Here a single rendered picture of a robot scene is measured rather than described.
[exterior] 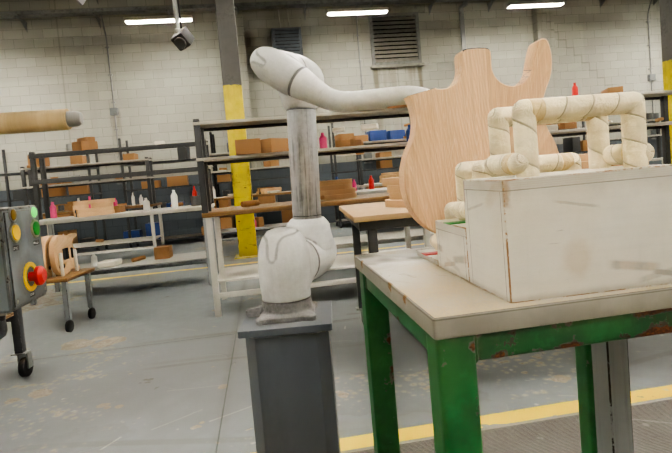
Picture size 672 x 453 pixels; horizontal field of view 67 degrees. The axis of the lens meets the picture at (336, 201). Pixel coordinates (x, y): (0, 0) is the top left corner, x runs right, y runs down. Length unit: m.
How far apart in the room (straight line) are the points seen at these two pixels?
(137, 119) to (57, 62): 2.03
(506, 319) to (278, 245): 0.94
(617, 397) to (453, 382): 0.69
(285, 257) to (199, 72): 10.76
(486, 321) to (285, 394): 0.97
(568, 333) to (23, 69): 12.73
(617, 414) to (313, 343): 0.78
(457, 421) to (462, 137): 0.58
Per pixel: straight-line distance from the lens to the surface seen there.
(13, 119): 0.91
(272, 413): 1.62
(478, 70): 1.13
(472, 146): 1.11
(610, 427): 1.40
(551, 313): 0.76
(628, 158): 0.85
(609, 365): 1.34
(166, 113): 12.12
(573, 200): 0.78
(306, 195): 1.71
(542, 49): 1.20
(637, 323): 0.86
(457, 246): 0.91
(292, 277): 1.54
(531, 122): 0.76
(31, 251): 1.23
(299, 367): 1.56
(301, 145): 1.71
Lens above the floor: 1.13
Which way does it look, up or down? 3 degrees down
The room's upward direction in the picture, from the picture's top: 5 degrees counter-clockwise
